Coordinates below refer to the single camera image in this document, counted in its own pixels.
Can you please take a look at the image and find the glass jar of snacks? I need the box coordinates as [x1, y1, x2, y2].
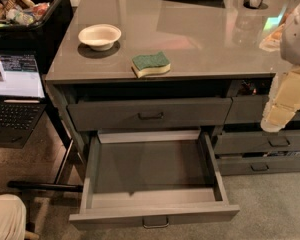
[259, 0, 300, 52]

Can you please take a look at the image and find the green yellow sponge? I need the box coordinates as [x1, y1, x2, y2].
[132, 51, 171, 78]

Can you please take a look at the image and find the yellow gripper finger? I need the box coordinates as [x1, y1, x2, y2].
[265, 66, 300, 128]

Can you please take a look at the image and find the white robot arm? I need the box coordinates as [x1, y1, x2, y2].
[260, 3, 300, 133]

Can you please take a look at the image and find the person's beige trouser knee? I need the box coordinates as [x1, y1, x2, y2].
[0, 194, 26, 240]

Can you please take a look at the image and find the grey drawer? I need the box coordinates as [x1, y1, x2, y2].
[217, 156, 300, 176]
[214, 130, 300, 155]
[225, 95, 300, 124]
[67, 98, 232, 131]
[69, 132, 240, 230]

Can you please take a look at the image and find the black laptop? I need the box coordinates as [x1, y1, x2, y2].
[0, 53, 46, 148]

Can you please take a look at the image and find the white paper bowl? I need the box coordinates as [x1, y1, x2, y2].
[78, 24, 121, 51]

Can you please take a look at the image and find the black laptop stand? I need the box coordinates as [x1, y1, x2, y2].
[7, 93, 84, 193]

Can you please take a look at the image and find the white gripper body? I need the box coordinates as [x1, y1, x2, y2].
[260, 73, 300, 133]

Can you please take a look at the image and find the black bin of snacks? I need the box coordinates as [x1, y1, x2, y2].
[0, 0, 73, 56]

